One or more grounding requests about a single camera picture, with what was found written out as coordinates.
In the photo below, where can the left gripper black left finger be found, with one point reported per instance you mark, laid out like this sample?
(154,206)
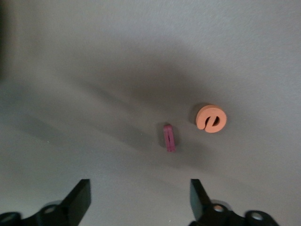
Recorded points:
(75,202)

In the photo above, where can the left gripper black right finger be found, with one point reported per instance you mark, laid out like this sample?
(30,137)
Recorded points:
(201,202)

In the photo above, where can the maroon letter i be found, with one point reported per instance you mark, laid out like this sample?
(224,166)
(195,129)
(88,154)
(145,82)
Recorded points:
(169,139)

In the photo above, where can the orange letter e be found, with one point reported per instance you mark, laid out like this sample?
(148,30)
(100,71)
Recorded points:
(202,117)

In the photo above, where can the brown table cover sheet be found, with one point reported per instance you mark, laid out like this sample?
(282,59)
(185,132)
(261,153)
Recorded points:
(70,70)

